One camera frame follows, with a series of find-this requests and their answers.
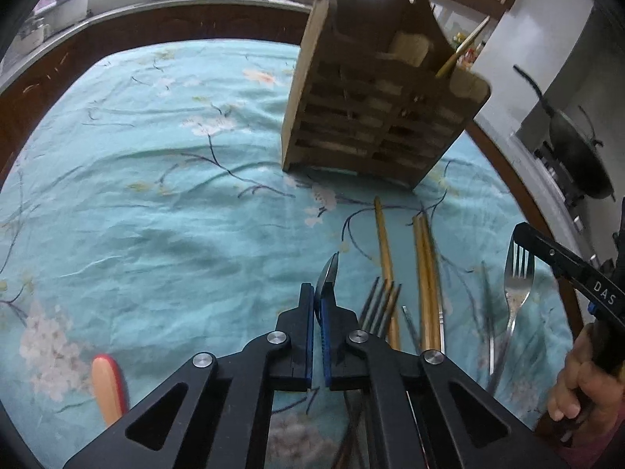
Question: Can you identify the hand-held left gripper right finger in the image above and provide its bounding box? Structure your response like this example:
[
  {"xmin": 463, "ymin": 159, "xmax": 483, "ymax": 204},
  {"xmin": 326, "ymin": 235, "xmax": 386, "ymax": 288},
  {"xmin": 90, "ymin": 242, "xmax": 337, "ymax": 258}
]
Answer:
[{"xmin": 320, "ymin": 294, "xmax": 570, "ymax": 469}]

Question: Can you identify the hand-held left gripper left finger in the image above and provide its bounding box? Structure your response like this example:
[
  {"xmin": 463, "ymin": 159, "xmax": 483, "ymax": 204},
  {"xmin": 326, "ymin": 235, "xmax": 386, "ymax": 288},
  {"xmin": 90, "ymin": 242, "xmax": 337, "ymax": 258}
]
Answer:
[{"xmin": 63, "ymin": 282, "xmax": 316, "ymax": 469}]

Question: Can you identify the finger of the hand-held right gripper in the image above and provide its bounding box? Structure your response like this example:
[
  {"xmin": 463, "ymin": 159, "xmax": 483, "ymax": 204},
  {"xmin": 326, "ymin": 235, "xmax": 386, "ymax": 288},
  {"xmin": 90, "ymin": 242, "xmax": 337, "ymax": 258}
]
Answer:
[{"xmin": 512, "ymin": 222, "xmax": 587, "ymax": 279}]

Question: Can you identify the silver fork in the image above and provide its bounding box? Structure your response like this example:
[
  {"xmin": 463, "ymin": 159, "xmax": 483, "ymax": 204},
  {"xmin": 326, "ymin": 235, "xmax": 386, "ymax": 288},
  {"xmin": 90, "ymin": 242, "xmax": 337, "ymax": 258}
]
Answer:
[{"xmin": 488, "ymin": 234, "xmax": 536, "ymax": 394}]

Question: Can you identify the metal spoon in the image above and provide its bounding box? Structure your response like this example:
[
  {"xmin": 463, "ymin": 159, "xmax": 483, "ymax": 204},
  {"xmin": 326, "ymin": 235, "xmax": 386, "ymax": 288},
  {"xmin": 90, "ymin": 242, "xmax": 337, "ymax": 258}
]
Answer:
[{"xmin": 315, "ymin": 252, "xmax": 340, "ymax": 323}]

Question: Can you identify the dark metal fork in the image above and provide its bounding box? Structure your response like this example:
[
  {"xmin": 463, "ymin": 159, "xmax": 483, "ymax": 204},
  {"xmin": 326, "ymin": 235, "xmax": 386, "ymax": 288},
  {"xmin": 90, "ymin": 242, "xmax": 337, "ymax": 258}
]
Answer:
[{"xmin": 332, "ymin": 277, "xmax": 402, "ymax": 469}]

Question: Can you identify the wooden utensil holder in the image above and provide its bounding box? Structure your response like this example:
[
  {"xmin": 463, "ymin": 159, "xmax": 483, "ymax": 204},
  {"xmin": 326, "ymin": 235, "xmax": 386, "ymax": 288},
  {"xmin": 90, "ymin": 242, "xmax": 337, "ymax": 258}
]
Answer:
[{"xmin": 280, "ymin": 0, "xmax": 491, "ymax": 191}]

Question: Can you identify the person's right hand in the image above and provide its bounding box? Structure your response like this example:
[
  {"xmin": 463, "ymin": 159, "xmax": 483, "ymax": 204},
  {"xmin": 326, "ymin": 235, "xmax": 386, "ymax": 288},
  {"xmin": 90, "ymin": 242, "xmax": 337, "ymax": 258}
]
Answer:
[{"xmin": 547, "ymin": 325, "xmax": 625, "ymax": 445}]

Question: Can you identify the gas stove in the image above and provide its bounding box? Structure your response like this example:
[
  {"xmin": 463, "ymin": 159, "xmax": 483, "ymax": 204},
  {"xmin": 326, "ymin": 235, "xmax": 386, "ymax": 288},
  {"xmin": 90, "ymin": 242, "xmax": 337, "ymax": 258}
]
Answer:
[{"xmin": 534, "ymin": 141, "xmax": 601, "ymax": 265}]

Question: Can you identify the thin metal chopstick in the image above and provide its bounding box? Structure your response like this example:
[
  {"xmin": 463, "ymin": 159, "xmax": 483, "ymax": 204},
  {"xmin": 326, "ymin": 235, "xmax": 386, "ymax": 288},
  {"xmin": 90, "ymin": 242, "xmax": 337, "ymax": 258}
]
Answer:
[
  {"xmin": 402, "ymin": 305, "xmax": 421, "ymax": 353},
  {"xmin": 481, "ymin": 261, "xmax": 499, "ymax": 382}
]

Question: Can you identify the black wok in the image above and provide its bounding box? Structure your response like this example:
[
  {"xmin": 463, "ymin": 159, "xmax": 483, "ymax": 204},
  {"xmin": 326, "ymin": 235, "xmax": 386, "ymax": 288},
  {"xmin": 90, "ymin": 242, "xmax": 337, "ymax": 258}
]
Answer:
[{"xmin": 512, "ymin": 64, "xmax": 617, "ymax": 201}]

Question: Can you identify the light wooden chopstick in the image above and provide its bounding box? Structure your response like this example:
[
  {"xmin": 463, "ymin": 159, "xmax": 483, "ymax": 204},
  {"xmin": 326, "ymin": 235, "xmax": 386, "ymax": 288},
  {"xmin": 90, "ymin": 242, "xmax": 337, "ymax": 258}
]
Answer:
[{"xmin": 373, "ymin": 196, "xmax": 402, "ymax": 351}]

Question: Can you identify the teal floral tablecloth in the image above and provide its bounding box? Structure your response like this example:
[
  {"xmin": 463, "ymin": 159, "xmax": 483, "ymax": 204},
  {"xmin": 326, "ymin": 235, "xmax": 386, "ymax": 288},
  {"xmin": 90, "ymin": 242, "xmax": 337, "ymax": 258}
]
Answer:
[{"xmin": 0, "ymin": 39, "xmax": 574, "ymax": 469}]

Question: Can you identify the yellow chopstick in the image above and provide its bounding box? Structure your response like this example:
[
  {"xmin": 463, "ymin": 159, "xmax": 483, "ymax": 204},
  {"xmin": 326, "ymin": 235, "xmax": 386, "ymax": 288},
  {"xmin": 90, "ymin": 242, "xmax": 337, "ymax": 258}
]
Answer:
[{"xmin": 436, "ymin": 16, "xmax": 490, "ymax": 79}]

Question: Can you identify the white rice cooker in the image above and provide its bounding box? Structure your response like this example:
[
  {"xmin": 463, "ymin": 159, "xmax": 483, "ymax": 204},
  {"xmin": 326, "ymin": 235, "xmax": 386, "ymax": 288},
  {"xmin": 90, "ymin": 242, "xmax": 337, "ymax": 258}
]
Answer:
[{"xmin": 49, "ymin": 0, "xmax": 92, "ymax": 27}]

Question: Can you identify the small white pot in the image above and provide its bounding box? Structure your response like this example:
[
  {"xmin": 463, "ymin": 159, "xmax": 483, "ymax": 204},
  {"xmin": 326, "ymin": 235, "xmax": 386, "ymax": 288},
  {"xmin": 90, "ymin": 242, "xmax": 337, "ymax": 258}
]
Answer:
[{"xmin": 18, "ymin": 18, "xmax": 50, "ymax": 48}]

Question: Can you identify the orange wooden utensil handle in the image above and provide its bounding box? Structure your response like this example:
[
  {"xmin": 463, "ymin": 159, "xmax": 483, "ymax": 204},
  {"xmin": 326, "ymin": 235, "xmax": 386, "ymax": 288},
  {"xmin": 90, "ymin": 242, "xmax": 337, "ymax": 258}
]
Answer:
[{"xmin": 91, "ymin": 354, "xmax": 129, "ymax": 426}]

